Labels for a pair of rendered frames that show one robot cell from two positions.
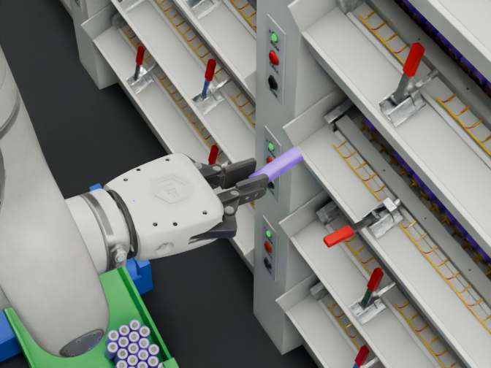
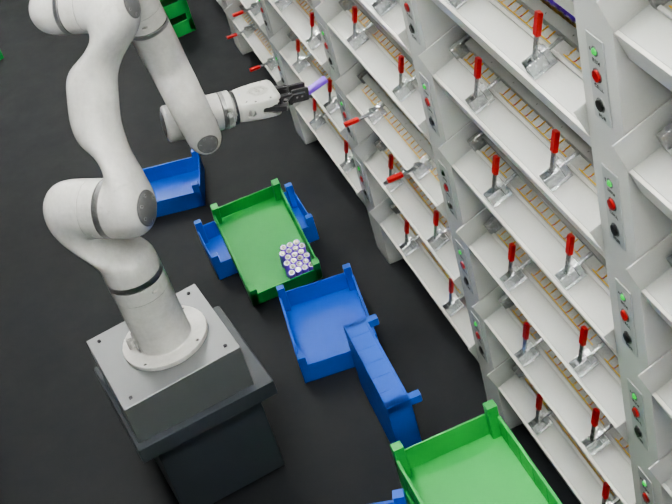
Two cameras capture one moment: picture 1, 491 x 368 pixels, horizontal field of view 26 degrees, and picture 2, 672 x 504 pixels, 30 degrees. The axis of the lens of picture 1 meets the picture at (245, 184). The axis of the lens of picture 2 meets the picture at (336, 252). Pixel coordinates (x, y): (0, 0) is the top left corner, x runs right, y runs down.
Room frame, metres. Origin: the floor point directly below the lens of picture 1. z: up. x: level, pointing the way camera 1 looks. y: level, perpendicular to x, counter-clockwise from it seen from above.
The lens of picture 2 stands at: (-1.62, -0.84, 2.07)
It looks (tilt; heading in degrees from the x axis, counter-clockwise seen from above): 37 degrees down; 20
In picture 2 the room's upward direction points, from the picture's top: 16 degrees counter-clockwise
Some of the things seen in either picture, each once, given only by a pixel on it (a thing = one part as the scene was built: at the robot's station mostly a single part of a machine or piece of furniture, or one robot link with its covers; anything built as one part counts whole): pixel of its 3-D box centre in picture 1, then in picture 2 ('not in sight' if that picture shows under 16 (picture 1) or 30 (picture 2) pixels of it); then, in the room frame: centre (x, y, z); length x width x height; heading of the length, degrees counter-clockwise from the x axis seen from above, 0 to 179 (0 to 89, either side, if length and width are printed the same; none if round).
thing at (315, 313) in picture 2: not in sight; (327, 321); (0.62, 0.05, 0.04); 0.30 x 0.20 x 0.08; 23
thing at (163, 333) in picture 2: not in sight; (150, 308); (0.20, 0.26, 0.48); 0.19 x 0.19 x 0.18
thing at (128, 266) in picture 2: not in sight; (99, 231); (0.20, 0.30, 0.69); 0.19 x 0.12 x 0.24; 82
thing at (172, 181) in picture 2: not in sight; (153, 188); (1.26, 0.73, 0.04); 0.30 x 0.20 x 0.08; 106
